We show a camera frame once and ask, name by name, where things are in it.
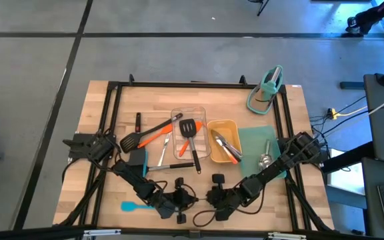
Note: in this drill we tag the person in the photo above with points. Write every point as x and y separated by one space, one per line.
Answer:
365 18

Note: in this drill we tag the black tripod leg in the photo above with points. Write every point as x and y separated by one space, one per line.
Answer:
262 8

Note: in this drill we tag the dark flat bar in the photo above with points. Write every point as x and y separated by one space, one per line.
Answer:
352 85

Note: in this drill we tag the small black and red tool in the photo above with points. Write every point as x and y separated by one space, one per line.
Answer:
138 120

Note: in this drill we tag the black aluminium table frame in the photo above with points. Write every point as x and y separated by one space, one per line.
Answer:
178 84

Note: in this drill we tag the metal fork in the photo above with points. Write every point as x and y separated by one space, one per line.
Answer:
164 150

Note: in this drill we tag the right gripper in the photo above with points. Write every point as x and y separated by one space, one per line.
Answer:
223 200

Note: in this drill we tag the orange silicone spatula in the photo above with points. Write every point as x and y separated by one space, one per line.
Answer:
183 149
155 136

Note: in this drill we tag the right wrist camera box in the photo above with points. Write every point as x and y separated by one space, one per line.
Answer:
218 178

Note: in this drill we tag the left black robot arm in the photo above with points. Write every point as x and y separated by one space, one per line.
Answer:
135 181

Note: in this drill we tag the all-black slotted nylon spatula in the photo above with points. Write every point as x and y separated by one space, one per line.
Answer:
128 142

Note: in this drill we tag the yellow plastic bin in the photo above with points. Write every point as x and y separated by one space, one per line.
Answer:
225 126

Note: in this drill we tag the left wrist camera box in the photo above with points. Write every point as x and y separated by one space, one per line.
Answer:
179 182

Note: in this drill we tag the clear plastic container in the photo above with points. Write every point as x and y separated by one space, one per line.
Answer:
202 150

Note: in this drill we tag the teal translucent tray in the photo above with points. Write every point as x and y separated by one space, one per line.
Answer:
252 143

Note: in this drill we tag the steel-shafted black solid spatula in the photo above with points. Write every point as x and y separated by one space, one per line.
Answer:
172 165

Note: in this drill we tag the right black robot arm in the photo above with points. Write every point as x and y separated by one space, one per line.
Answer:
272 170

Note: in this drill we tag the steel-shafted black slotted turner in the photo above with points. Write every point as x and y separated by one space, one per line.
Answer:
188 128

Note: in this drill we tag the teal-rimmed clear container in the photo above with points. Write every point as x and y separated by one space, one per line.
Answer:
257 103

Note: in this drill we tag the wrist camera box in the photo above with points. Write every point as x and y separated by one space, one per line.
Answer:
179 182
218 178

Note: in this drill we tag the teal-capped steel bottle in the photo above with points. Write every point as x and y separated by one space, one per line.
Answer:
268 89

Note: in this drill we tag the blue silicone spatula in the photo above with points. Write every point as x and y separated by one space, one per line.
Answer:
128 206
145 163

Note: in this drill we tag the yellow power plug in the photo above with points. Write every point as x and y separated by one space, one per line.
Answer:
332 114

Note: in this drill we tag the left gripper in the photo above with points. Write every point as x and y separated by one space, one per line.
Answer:
178 200

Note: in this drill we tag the silver metal scoop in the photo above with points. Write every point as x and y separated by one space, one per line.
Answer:
265 160

